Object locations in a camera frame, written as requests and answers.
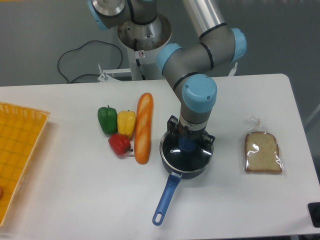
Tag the bread slice in plastic bag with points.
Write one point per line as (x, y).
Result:
(261, 151)

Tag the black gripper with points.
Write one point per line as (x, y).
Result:
(190, 131)

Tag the green bell pepper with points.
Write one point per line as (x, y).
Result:
(107, 118)

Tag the black device at table edge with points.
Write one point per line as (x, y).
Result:
(314, 212)

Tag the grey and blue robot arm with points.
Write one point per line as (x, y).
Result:
(197, 93)

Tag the glass pot lid blue knob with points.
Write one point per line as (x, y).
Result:
(182, 155)

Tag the blue saucepan with handle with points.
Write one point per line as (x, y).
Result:
(173, 180)

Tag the yellow woven basket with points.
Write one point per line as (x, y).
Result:
(20, 130)

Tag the baguette bread loaf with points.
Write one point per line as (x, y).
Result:
(143, 128)

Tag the yellow bell pepper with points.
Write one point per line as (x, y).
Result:
(126, 121)

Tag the red bell pepper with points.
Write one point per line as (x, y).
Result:
(120, 144)

